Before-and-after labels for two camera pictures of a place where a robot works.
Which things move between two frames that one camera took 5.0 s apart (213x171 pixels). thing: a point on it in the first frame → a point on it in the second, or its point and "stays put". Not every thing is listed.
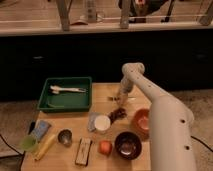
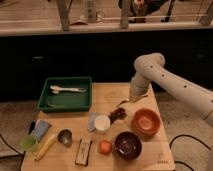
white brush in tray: (56, 89) stays put
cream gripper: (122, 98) → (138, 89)
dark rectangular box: (83, 151) stays put
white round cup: (102, 122) stays put
